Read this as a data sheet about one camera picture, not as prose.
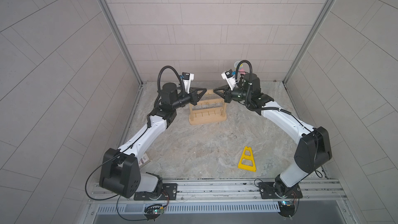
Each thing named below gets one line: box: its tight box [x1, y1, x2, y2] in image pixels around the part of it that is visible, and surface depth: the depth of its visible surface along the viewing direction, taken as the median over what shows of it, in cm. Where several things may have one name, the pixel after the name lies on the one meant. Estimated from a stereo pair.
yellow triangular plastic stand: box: [237, 146, 257, 173], surface depth 82 cm
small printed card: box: [138, 151, 152, 169], surface depth 80 cm
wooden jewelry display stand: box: [188, 89, 227, 125], surface depth 93 cm
